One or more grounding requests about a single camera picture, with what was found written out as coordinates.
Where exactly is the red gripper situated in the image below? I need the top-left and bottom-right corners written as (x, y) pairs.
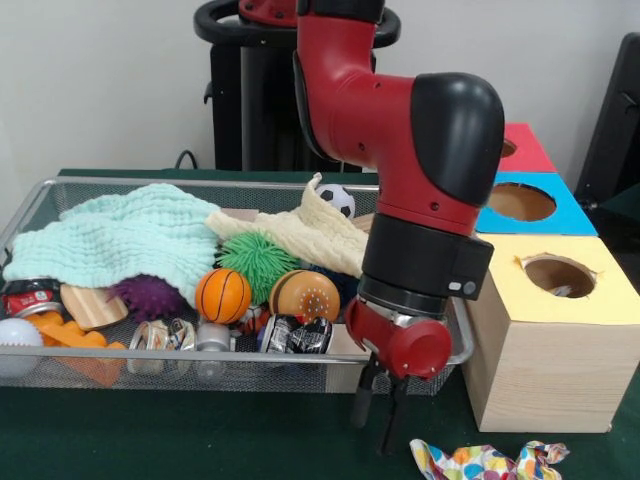
top-left (344, 297), bottom-right (454, 456)

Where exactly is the shallow mesh bin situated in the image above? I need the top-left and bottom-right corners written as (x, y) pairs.
top-left (0, 177), bottom-right (475, 396)

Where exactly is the wooden box with three holes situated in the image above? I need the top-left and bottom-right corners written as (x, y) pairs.
top-left (462, 122), bottom-right (640, 434)

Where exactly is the hamburger toy ball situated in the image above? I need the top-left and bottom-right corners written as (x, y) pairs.
top-left (268, 269), bottom-right (342, 324)

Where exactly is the dark green tablecloth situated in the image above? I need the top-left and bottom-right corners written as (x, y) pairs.
top-left (0, 168), bottom-right (640, 480)
top-left (597, 180), bottom-right (640, 236)

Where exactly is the cream waffle cloth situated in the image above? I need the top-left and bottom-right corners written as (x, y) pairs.
top-left (205, 172), bottom-right (374, 279)

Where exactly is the orange toy basketball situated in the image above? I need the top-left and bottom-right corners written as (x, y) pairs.
top-left (194, 268), bottom-right (254, 325)

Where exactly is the green spiky rubber ball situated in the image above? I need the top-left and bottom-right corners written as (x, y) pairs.
top-left (215, 230), bottom-right (301, 291)

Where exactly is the small toy soccer ball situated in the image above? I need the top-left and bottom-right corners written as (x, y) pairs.
top-left (315, 183), bottom-right (357, 219)

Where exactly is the purple spiky rubber ball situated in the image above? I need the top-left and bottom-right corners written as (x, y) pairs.
top-left (107, 273), bottom-right (187, 324)

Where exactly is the mint green waffle cloth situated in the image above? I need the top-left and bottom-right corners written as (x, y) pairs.
top-left (2, 183), bottom-right (221, 306)

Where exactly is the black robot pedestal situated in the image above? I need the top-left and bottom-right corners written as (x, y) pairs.
top-left (193, 0), bottom-right (402, 174)

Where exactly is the black cable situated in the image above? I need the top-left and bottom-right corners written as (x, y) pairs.
top-left (174, 148), bottom-right (202, 171)

